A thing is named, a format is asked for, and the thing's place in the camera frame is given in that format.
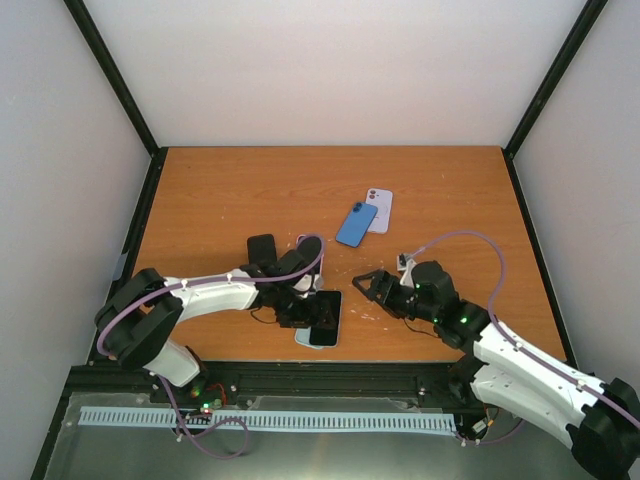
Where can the black phone case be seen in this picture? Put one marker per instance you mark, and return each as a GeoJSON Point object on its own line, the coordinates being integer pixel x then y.
{"type": "Point", "coordinates": [261, 249]}

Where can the pink phone case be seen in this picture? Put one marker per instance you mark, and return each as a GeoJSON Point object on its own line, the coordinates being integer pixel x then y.
{"type": "Point", "coordinates": [318, 266]}

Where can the black frame post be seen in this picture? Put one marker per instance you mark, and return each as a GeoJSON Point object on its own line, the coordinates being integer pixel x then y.
{"type": "Point", "coordinates": [577, 35]}
{"type": "Point", "coordinates": [100, 51]}

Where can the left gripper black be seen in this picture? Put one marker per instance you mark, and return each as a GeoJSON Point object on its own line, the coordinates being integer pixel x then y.
{"type": "Point", "coordinates": [307, 319]}

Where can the lavender phone case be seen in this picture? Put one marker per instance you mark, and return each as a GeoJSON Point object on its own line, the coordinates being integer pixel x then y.
{"type": "Point", "coordinates": [383, 200]}

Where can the light blue phone case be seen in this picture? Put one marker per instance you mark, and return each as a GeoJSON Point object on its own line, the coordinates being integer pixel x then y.
{"type": "Point", "coordinates": [302, 337]}

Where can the left black frame post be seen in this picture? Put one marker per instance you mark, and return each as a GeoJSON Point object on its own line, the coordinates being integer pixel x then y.
{"type": "Point", "coordinates": [100, 51]}

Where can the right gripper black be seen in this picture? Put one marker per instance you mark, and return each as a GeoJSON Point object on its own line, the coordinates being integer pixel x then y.
{"type": "Point", "coordinates": [381, 277]}

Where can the light blue cable duct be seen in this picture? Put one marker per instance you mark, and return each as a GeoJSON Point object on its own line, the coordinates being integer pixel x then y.
{"type": "Point", "coordinates": [272, 421]}

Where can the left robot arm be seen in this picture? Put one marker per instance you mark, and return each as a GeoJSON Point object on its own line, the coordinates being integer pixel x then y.
{"type": "Point", "coordinates": [135, 325]}

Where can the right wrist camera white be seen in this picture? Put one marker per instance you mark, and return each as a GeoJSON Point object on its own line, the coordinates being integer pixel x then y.
{"type": "Point", "coordinates": [404, 261]}

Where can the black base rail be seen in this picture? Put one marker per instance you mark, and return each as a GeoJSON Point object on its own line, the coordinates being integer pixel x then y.
{"type": "Point", "coordinates": [424, 385]}

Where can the right black frame post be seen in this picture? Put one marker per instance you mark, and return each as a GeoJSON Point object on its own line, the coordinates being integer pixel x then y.
{"type": "Point", "coordinates": [577, 35]}

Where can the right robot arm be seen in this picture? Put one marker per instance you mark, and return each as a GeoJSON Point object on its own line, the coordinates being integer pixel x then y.
{"type": "Point", "coordinates": [597, 421]}

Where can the pale blue phone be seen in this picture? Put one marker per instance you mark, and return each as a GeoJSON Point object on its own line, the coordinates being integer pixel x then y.
{"type": "Point", "coordinates": [325, 331]}

